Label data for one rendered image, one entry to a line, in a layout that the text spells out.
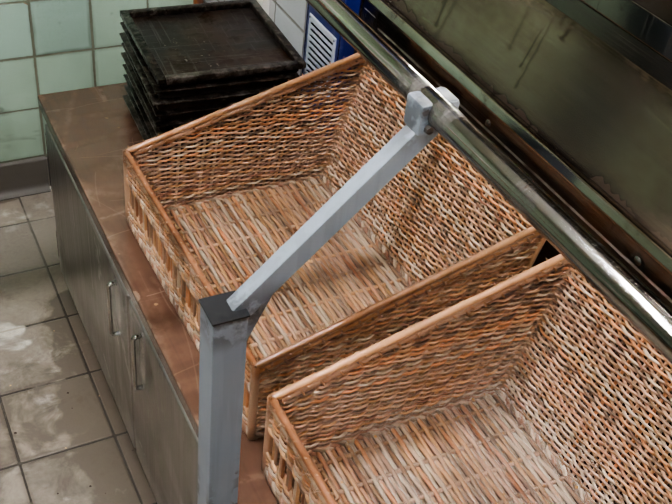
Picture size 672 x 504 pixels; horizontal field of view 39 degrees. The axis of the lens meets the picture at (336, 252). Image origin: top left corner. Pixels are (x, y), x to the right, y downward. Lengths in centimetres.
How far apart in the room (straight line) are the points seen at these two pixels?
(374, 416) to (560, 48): 58
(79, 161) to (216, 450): 89
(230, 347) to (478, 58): 69
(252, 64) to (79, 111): 42
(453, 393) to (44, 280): 136
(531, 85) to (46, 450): 127
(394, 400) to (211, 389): 37
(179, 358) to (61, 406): 76
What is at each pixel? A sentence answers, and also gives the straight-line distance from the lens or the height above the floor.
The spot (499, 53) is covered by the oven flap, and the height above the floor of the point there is 100.
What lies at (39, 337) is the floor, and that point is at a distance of 236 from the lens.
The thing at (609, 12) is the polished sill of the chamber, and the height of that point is 115.
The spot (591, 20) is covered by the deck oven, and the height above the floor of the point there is 113.
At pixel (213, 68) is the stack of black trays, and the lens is 180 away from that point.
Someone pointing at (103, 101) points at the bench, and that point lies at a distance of 208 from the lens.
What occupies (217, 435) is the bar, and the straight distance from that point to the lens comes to 113.
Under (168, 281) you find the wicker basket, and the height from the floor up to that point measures 61.
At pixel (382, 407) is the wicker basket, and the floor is 64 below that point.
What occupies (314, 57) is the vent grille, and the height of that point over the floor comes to 72.
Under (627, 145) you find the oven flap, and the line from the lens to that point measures 130.
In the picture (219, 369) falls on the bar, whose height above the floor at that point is 88.
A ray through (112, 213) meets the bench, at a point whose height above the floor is 58.
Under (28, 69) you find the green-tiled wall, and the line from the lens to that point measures 264.
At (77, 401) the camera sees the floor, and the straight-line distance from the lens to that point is 221.
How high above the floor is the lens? 164
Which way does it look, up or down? 39 degrees down
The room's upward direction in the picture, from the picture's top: 7 degrees clockwise
